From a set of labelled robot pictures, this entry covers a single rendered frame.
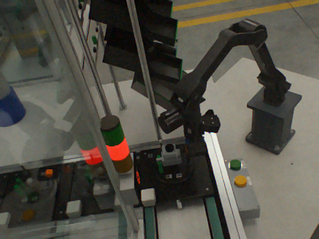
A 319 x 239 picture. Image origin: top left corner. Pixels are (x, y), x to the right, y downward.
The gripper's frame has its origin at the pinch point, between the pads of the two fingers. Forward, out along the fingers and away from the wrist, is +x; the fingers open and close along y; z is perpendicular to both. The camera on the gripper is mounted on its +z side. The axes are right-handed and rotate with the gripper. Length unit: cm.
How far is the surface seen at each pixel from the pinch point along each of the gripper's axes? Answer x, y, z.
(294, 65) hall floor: 110, 175, 111
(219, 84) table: 24, 58, 20
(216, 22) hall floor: 110, 282, 61
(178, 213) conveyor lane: 17.7, -13.9, -9.2
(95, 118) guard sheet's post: -35.3, -20.5, -21.8
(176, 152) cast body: 3.9, 0.4, -6.4
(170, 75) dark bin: -11.1, 24.1, -4.1
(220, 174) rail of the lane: 14.1, -3.7, 7.4
